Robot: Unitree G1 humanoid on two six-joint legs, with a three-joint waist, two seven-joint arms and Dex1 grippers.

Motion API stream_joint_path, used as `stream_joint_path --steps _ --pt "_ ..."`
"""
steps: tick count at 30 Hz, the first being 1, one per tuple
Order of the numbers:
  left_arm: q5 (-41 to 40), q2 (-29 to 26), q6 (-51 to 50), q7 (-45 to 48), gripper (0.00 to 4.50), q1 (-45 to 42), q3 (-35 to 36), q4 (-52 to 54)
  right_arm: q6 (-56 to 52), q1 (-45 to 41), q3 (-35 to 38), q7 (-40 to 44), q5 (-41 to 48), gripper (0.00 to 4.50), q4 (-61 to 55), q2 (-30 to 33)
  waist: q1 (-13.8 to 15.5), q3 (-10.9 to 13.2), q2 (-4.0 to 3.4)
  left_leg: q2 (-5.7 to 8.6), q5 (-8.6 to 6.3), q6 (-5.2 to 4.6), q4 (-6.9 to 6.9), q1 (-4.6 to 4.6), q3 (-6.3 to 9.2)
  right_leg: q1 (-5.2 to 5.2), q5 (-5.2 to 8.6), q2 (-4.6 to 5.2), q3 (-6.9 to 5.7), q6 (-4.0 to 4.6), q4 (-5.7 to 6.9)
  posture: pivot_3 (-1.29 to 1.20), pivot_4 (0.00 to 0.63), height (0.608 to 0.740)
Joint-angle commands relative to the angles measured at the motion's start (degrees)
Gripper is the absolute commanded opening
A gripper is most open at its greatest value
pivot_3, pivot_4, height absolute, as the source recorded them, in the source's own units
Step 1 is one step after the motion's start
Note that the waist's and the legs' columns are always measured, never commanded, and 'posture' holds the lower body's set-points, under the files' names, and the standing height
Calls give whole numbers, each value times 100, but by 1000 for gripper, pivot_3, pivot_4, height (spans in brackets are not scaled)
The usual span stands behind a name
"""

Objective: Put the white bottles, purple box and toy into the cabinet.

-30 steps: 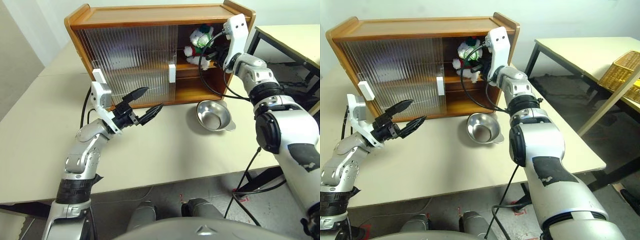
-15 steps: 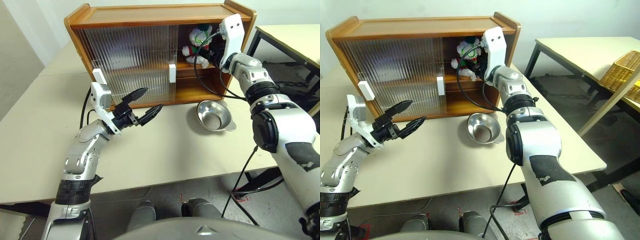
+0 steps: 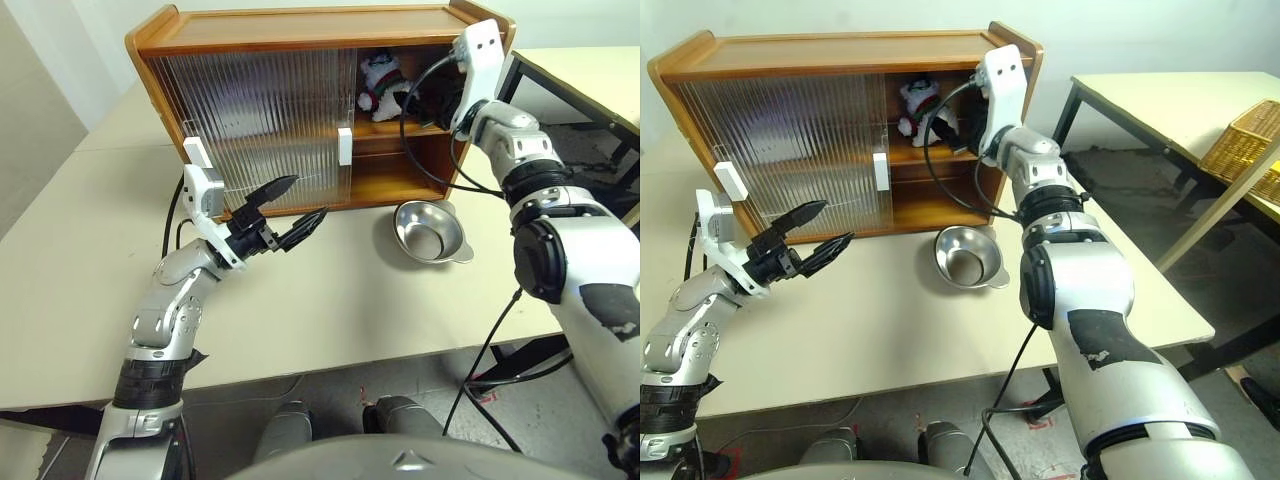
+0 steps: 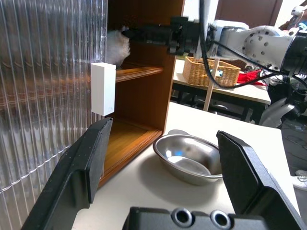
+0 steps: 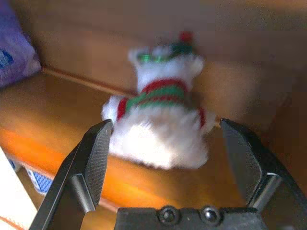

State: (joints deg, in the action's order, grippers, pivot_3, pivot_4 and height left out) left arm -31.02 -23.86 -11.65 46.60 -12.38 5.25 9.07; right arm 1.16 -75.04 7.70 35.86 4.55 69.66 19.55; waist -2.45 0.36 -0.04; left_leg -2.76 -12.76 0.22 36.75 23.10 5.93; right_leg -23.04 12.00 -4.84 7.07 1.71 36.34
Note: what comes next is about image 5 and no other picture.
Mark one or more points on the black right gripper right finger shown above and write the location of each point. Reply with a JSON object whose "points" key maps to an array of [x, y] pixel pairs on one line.
{"points": [[275, 191]]}

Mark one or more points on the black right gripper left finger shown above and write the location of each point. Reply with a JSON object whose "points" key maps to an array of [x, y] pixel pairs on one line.
{"points": [[69, 191]]}

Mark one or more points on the white jar blue label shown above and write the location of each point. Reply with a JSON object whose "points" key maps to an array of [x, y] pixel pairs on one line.
{"points": [[40, 182]]}

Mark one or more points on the white plush toy striped scarf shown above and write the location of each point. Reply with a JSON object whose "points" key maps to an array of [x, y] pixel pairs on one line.
{"points": [[156, 139]]}

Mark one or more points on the wooden shelf unit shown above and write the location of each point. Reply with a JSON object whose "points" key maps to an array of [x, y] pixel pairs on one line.
{"points": [[72, 107]]}

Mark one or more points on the purple tissue pack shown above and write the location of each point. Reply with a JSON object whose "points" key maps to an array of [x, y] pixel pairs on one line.
{"points": [[14, 48]]}

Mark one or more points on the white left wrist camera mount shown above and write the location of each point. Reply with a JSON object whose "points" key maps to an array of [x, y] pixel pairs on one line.
{"points": [[12, 191]]}

